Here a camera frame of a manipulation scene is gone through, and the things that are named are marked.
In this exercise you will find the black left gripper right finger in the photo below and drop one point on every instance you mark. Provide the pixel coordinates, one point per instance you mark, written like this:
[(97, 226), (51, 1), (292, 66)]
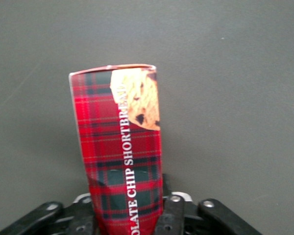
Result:
[(176, 215)]

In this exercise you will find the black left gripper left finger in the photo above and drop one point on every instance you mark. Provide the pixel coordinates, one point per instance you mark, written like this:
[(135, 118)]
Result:
[(51, 220)]

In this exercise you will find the red tartan cookie box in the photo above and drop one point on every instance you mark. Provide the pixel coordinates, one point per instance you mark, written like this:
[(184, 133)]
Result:
[(107, 147)]

